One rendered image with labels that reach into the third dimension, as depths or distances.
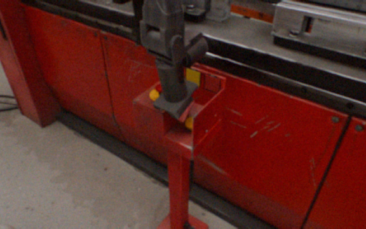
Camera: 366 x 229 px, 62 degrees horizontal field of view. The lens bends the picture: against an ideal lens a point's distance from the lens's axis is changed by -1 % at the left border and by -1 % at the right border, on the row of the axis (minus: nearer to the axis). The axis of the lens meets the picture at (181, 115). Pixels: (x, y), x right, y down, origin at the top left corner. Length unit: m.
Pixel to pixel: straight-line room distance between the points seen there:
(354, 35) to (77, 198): 1.36
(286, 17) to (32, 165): 1.50
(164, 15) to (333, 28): 0.54
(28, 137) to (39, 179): 0.38
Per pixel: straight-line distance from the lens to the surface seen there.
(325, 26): 0.97
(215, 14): 1.09
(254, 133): 1.06
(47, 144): 2.01
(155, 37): 0.60
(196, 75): 0.87
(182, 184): 1.05
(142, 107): 0.83
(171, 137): 0.83
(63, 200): 1.68
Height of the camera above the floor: 1.26
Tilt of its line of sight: 38 degrees down
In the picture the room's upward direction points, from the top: straight up
